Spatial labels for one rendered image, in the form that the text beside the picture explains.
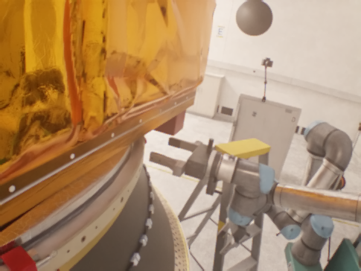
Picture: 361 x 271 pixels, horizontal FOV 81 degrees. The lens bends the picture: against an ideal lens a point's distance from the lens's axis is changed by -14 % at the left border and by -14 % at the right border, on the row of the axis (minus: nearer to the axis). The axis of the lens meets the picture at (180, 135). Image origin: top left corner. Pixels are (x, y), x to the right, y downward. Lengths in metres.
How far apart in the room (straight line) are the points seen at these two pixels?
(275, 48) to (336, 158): 6.71
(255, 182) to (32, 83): 0.54
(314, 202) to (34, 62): 0.71
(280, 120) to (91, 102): 3.35
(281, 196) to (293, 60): 6.97
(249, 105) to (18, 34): 3.44
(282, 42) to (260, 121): 4.26
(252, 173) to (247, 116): 3.05
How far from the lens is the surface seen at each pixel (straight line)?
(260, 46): 7.58
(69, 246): 0.50
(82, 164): 0.59
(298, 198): 0.75
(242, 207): 0.70
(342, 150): 1.02
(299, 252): 1.29
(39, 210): 0.52
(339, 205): 0.71
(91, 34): 0.48
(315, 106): 7.88
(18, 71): 0.37
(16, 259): 0.45
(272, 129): 3.72
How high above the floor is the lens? 2.07
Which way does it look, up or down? 21 degrees down
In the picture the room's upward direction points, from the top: 10 degrees clockwise
